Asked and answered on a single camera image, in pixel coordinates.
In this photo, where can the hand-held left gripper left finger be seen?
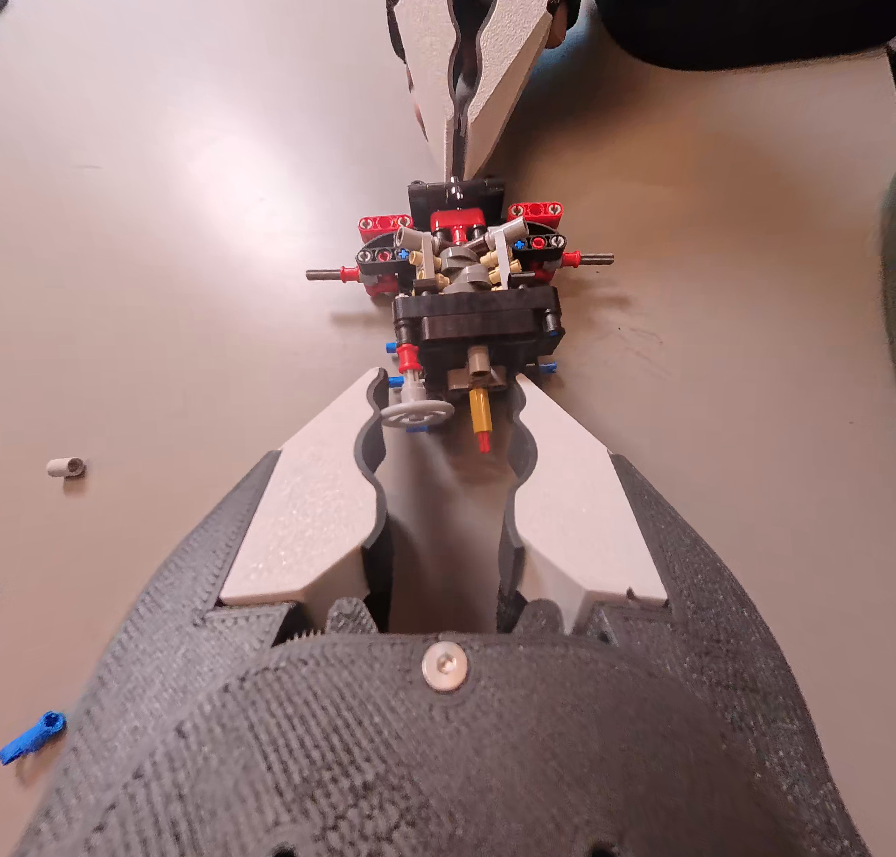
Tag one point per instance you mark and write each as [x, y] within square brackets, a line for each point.
[308, 521]

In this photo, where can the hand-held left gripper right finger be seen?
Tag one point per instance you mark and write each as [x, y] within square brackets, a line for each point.
[581, 521]

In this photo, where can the light grey lego bush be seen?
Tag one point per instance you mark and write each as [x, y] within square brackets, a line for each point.
[66, 466]

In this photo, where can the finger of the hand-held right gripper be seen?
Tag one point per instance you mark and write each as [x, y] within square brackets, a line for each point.
[427, 31]
[521, 24]

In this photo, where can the person's right hand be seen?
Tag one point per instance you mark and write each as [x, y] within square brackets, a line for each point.
[560, 35]

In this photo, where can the blue lego pin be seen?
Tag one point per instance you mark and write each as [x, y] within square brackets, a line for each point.
[31, 734]

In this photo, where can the person's right forearm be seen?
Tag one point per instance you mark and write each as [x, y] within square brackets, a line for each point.
[735, 10]

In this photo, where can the lego car chassis assembly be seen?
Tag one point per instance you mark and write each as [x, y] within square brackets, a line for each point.
[476, 311]

